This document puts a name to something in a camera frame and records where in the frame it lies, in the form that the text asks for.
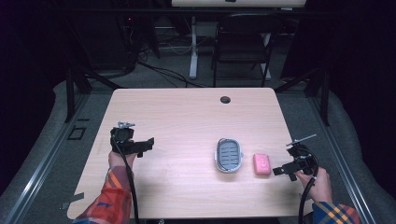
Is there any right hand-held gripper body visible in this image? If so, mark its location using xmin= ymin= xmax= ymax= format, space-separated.
xmin=285 ymin=133 xmax=318 ymax=175

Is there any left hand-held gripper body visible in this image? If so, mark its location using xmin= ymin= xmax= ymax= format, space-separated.
xmin=109 ymin=120 xmax=138 ymax=156

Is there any person's left hand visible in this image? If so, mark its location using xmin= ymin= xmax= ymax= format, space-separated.
xmin=107 ymin=150 xmax=138 ymax=171

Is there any person's right hand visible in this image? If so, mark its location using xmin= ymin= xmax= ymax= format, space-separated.
xmin=293 ymin=167 xmax=333 ymax=204

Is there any pink soap bar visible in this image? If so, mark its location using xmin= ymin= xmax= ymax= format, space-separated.
xmin=252 ymin=152 xmax=272 ymax=176

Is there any grey oval soap dish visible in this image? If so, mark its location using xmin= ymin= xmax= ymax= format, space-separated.
xmin=213 ymin=137 xmax=244 ymax=174

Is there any grey tape strip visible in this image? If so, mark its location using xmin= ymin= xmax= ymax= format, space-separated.
xmin=60 ymin=191 xmax=86 ymax=211

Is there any white desk leg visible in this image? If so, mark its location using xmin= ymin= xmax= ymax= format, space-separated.
xmin=189 ymin=15 xmax=201 ymax=80

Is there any black folding chair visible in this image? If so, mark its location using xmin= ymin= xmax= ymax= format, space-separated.
xmin=211 ymin=13 xmax=283 ymax=89

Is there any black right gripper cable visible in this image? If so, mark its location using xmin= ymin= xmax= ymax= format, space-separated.
xmin=297 ymin=148 xmax=320 ymax=224

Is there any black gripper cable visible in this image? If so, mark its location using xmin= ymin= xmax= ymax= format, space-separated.
xmin=111 ymin=135 xmax=141 ymax=224
xmin=297 ymin=148 xmax=320 ymax=224

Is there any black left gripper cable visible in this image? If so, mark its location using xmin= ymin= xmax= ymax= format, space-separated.
xmin=111 ymin=135 xmax=141 ymax=224

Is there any aluminium floor rail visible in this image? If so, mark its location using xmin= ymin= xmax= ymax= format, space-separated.
xmin=3 ymin=92 xmax=92 ymax=224
xmin=306 ymin=96 xmax=377 ymax=224

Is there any black metal frame stand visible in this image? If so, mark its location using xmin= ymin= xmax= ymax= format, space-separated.
xmin=64 ymin=63 xmax=123 ymax=123
xmin=274 ymin=66 xmax=331 ymax=127

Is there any black floor cable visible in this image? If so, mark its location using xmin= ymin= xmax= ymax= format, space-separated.
xmin=136 ymin=59 xmax=208 ymax=89

